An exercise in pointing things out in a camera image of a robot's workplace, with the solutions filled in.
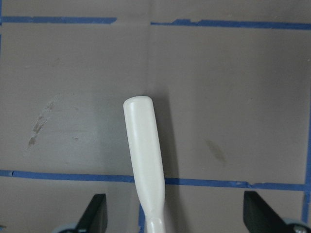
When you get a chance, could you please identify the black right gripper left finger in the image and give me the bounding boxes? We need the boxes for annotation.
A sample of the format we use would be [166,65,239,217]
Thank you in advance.
[54,193,108,233]

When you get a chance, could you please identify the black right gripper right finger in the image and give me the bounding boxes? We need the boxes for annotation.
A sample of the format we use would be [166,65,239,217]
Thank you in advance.
[242,191,311,233]

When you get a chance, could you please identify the beige hand brush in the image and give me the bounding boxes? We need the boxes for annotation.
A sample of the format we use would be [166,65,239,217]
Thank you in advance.
[123,96,166,233]

